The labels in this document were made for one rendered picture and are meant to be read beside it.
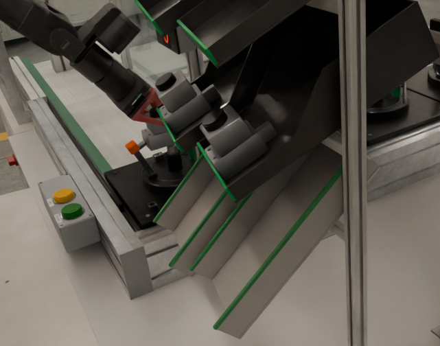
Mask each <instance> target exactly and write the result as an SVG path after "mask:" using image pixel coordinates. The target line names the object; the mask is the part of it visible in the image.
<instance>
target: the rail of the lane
mask: <svg viewBox="0 0 440 346"><path fill-rule="evenodd" d="M27 105H28V108H29V109H30V115H31V117H32V121H33V124H34V127H35V131H36V134H37V135H38V137H39V139H40V140H41V142H42V144H43V145H44V147H45V149H46V151H47V153H48V155H49V156H50V158H51V160H52V161H53V163H54V165H55V166H56V169H57V171H58V172H59V174H60V175H61V176H62V175H64V174H70V175H71V177H72V179H73V180H74V182H75V184H76V185H77V187H78V189H79V190H80V192H81V194H82V195H83V197H84V199H85V201H86V202H87V204H88V205H89V207H90V209H91V211H92V212H93V214H94V216H95V219H96V222H97V226H98V229H99V232H100V237H101V241H99V242H98V243H99V245H100V247H101V248H102V250H103V252H104V254H105V256H106V258H107V259H108V261H109V263H110V265H111V266H112V268H113V270H114V271H115V274H116V275H117V277H118V279H119V280H120V282H121V284H122V286H123V287H124V290H125V291H126V293H127V295H128V296H129V298H130V300H132V299H135V298H137V297H140V296H142V295H145V294H147V293H149V292H152V291H154V288H153V284H152V279H151V275H150V270H149V267H148V261H147V258H146V252H145V249H144V245H143V244H142V242H141V241H140V239H139V238H138V237H137V235H136V233H135V232H134V231H133V230H132V228H131V226H130V225H129V224H128V222H127V220H126V219H125V217H124V216H123V215H122V213H123V212H125V211H124V205H123V204H122V202H121V201H120V199H119V198H118V197H117V195H116V194H115V192H111V193H110V195H109V194H108V193H107V191H106V190H105V189H104V187H103V185H102V184H101V183H100V181H99V180H98V178H97V177H96V175H95V174H94V172H93V171H92V169H91V168H90V167H89V165H88V163H87V162H86V161H85V159H84V158H83V156H82V155H81V154H80V152H79V150H78V149H77V148H76V146H75V145H74V143H73V142H72V140H71V139H70V137H69V136H68V134H67V133H66V132H65V130H64V128H63V127H62V126H61V124H60V123H59V121H58V120H57V119H56V117H55V115H54V114H53V113H52V111H51V110H50V108H49V107H48V105H47V104H46V102H45V101H44V99H43V98H42V97H40V98H36V101H35V102H34V101H33V100H29V101H27Z"/></svg>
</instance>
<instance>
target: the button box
mask: <svg viewBox="0 0 440 346"><path fill-rule="evenodd" d="M38 186H39V190H40V193H41V196H42V198H43V202H44V204H45V207H46V209H47V212H48V214H49V216H50V218H51V221H52V222H53V224H54V227H55V229H56V231H57V233H58V236H59V238H60V240H61V242H62V245H63V246H64V248H65V250H66V252H67V253H70V252H72V251H75V250H78V249H81V248H83V247H85V246H88V245H91V244H94V243H96V242H99V241H101V237H100V232H99V229H98V226H97V222H96V219H95V216H94V214H93V212H92V211H91V209H90V207H89V205H88V204H87V202H86V201H85V199H84V197H83V195H82V194H81V192H80V190H79V189H78V187H77V185H76V184H75V182H74V180H73V179H72V177H71V175H70V174H64V175H62V176H57V177H55V178H51V179H49V180H46V181H43V182H39V183H38ZM64 188H69V189H72V190H73V193H74V197H73V198H72V199H71V200H68V201H67V202H63V203H57V202H56V201H55V200H54V197H53V195H54V193H55V192H57V191H58V190H60V189H64ZM71 203H78V204H80V205H82V209H83V212H82V213H81V214H80V215H79V216H77V217H75V218H63V217H62V214H61V210H62V208H63V207H64V206H66V205H68V204H71Z"/></svg>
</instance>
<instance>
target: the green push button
mask: <svg viewBox="0 0 440 346"><path fill-rule="evenodd" d="M82 212H83V209H82V205H80V204H78V203H71V204H68V205H66V206H64V207H63V208H62V210H61V214H62V217H63V218H75V217H77V216H79V215H80V214H81V213H82Z"/></svg>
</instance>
